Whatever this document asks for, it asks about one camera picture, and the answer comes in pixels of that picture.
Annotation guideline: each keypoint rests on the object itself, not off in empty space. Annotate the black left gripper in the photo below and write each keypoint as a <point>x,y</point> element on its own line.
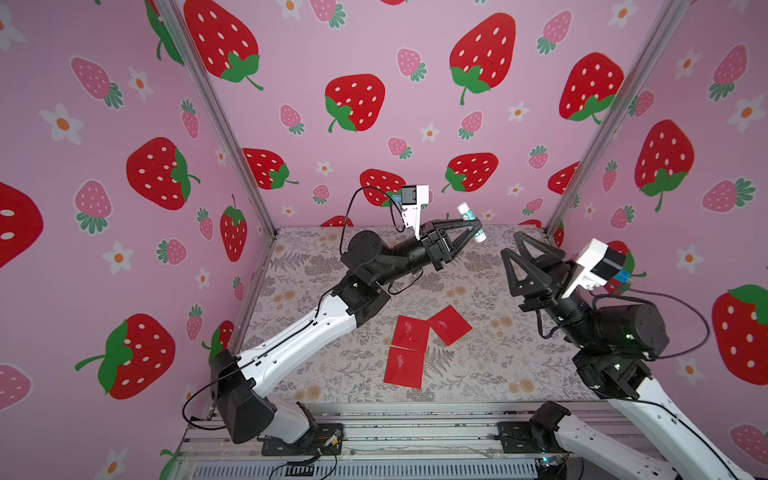
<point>439,255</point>

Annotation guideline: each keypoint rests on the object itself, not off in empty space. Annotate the aluminium frame post left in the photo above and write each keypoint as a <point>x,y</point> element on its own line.
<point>180,35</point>

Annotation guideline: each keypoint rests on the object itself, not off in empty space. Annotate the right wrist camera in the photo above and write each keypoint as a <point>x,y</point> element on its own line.
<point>596,265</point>

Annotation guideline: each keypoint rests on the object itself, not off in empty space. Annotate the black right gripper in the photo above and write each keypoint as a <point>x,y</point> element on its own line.
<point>544,293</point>

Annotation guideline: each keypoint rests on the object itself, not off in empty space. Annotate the aluminium frame post right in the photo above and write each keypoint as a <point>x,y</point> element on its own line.
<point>664,27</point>

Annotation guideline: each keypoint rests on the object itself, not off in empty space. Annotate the red envelope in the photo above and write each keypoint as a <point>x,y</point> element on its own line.
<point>449,325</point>
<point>411,334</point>
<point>405,368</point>

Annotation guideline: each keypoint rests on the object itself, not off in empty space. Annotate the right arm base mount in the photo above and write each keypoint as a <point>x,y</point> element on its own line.
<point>536,435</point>

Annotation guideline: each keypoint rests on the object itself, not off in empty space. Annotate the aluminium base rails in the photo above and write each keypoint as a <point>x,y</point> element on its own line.
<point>469,440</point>

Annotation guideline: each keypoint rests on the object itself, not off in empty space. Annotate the aluminium frame post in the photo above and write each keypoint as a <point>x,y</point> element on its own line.
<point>180,35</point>
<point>664,27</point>

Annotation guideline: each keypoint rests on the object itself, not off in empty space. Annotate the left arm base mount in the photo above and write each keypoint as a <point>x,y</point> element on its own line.
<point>294,431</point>

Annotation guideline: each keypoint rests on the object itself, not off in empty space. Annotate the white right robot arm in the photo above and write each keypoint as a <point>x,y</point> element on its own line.
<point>616,346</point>

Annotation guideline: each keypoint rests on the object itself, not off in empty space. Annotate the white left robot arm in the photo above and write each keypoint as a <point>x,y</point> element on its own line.
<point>241,383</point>

